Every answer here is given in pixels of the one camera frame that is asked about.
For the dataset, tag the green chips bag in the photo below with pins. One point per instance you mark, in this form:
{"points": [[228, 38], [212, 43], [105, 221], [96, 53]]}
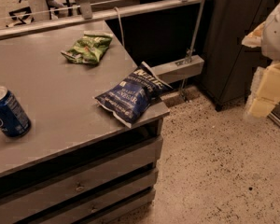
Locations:
{"points": [[89, 49]]}

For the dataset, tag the grey metal rail beam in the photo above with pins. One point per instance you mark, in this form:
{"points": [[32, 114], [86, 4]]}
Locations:
{"points": [[43, 26]]}

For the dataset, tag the blue pepsi can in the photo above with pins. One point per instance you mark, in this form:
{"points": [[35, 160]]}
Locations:
{"points": [[13, 120]]}

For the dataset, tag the thin metal pole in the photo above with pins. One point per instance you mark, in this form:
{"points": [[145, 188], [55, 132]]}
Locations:
{"points": [[190, 50]]}

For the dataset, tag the blue kettle chips bag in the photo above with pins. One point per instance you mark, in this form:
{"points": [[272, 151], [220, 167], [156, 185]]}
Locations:
{"points": [[133, 95]]}

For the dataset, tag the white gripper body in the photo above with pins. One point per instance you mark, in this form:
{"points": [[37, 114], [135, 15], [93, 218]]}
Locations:
{"points": [[277, 34]]}

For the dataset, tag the dark grey cabinet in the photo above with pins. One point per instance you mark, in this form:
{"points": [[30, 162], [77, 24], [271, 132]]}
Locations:
{"points": [[228, 65]]}

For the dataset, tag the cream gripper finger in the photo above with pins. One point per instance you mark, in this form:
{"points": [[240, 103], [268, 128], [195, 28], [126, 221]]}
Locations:
{"points": [[265, 91], [254, 38]]}

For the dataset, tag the grey drawer cabinet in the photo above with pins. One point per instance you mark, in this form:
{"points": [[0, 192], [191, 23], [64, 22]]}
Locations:
{"points": [[70, 176]]}

